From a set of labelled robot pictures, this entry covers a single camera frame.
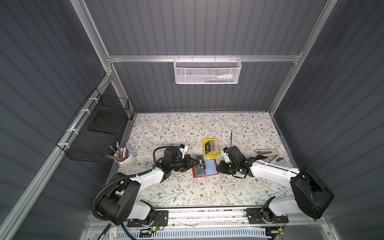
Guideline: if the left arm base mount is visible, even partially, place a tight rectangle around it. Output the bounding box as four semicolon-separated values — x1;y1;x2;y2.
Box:
126;210;169;228

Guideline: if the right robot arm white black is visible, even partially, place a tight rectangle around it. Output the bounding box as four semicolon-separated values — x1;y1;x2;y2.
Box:
217;146;335;223

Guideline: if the yellow plastic card tray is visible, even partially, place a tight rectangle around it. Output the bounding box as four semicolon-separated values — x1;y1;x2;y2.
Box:
204;139;220;158

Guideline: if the beige stapler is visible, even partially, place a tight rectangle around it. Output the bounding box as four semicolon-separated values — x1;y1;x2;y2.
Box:
254;149;279;160

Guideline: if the small white grey device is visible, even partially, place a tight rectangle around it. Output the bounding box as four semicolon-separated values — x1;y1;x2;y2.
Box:
272;157;286;167

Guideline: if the black corrugated cable conduit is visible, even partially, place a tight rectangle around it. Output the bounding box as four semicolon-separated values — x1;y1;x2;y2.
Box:
91;146;172;240

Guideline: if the black wire mesh basket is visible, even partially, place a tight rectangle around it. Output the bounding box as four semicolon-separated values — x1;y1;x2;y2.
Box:
57;90;130;164

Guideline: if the white tube in basket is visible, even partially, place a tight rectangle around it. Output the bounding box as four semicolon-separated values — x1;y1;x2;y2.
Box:
217;74;238;81

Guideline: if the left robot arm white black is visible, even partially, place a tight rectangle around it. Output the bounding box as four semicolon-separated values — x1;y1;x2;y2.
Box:
91;144;205;226

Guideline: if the white wire mesh basket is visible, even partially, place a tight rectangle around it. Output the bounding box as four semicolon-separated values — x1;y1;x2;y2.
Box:
173;59;242;85

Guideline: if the white pen cup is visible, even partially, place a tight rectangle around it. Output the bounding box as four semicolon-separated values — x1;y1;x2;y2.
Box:
105;142;137;170

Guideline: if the stack of cards in tray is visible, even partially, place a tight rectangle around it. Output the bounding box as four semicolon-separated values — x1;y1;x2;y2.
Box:
207;140;219;155

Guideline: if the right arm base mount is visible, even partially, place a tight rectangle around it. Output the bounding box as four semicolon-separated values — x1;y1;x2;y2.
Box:
244;208;289;225

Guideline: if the floral table mat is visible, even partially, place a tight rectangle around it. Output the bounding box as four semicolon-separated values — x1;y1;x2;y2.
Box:
119;113;292;207

